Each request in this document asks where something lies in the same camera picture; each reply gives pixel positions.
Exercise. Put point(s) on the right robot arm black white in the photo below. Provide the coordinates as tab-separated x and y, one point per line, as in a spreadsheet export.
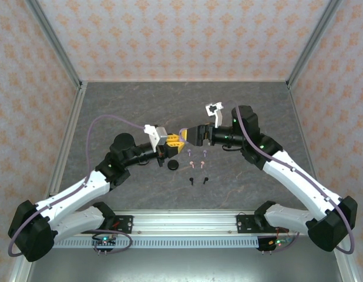
302	188

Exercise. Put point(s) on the grey metal panel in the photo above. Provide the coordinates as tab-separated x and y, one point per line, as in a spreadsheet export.
184	264

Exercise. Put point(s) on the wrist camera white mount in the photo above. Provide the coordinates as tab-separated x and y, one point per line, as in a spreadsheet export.
158	136
218	116

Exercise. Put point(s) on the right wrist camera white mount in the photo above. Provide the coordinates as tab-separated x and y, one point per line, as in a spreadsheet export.
218	116

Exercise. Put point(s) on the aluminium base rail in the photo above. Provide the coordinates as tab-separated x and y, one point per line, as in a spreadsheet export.
184	223

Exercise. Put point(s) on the aluminium corner post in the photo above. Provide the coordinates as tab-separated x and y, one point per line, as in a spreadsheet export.
52	35
313	38

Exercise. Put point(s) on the aluminium lower frame rail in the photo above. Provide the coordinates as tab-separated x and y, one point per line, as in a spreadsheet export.
18	271
347	267

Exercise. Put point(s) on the black earbud charging case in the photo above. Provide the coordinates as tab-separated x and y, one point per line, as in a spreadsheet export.
172	164

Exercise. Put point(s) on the aluminium side rail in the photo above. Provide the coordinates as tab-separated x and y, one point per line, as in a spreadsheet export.
78	102
299	123

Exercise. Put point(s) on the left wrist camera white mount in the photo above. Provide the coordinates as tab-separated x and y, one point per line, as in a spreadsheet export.
158	136

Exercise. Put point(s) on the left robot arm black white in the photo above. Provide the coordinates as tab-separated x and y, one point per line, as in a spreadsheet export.
67	196

